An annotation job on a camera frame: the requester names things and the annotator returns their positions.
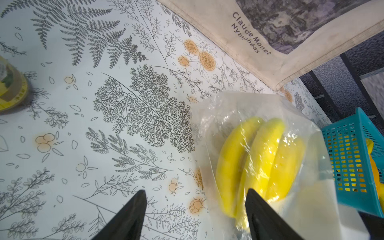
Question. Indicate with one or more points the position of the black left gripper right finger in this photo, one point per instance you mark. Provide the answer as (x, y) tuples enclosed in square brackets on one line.
[(264, 222)]

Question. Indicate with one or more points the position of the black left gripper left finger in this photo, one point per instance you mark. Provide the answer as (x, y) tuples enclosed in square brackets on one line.
[(127, 224)]

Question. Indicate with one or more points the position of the yellow banana bunch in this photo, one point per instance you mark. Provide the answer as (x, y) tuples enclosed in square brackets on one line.
[(257, 155)]

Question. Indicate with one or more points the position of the clear zip-top bag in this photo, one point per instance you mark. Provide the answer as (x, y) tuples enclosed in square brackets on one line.
[(311, 207)]

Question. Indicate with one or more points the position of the bananas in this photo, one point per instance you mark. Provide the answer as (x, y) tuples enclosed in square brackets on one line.
[(379, 186)]

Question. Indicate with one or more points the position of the beige canvas tote bag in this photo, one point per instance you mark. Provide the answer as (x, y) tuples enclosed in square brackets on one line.
[(279, 41)]

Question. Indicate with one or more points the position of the teal plastic basket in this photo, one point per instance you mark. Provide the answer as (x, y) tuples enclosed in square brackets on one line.
[(354, 180)]

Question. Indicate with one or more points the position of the small yellow glass bottle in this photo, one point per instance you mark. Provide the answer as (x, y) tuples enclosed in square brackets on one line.
[(14, 87)]

